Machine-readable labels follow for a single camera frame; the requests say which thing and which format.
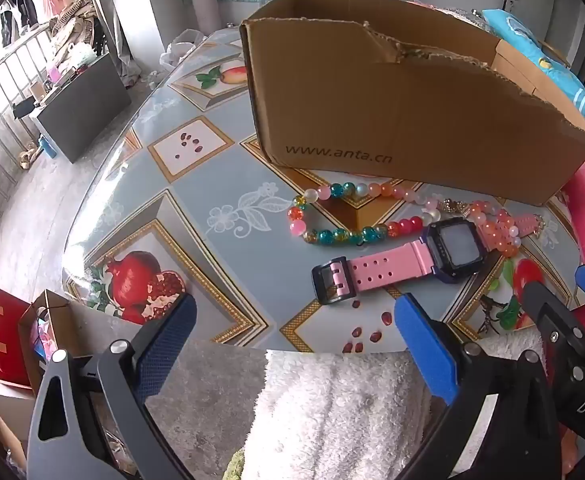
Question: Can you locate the pink strap smartwatch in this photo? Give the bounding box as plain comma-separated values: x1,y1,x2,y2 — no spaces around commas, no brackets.
311,214,546,306

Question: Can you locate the white window railing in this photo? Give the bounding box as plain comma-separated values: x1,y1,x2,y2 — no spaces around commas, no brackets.
0,25,60,211

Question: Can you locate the fruit-print tablecloth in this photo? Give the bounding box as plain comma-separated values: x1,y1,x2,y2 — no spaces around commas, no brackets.
62,25,585,356

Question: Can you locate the flat cardboard piece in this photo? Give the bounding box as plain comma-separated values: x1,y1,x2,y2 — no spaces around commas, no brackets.
0,402,28,468

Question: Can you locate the multicolour bead necklace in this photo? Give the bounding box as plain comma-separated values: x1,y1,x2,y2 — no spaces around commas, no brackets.
286,180,441,248

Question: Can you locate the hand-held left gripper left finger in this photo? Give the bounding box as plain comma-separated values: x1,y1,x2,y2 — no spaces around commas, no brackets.
26,292,197,480

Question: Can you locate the blue pillow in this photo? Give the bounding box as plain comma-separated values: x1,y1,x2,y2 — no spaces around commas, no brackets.
483,8,585,117

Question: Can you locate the white plastic bag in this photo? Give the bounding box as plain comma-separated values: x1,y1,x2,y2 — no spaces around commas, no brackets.
160,29,206,68

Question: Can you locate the pink bead bracelet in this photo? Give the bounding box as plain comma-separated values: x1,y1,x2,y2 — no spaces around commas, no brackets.
465,200,523,260

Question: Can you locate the red gift bag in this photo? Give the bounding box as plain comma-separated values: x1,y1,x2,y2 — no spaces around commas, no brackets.
0,287,36,387

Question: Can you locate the brown cardboard box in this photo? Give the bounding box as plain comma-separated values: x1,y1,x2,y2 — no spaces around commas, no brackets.
239,0,585,207

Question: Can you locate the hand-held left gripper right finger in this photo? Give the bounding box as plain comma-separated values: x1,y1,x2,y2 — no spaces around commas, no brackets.
395,294,566,480

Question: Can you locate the brown paper bag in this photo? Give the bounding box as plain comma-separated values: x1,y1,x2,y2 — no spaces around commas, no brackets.
18,290,80,396

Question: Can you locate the white fluffy cloth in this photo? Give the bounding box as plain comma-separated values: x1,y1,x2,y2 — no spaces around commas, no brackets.
240,349,456,480

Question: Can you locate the grey cabinet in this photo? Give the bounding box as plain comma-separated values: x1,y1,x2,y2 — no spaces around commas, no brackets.
30,50,132,163

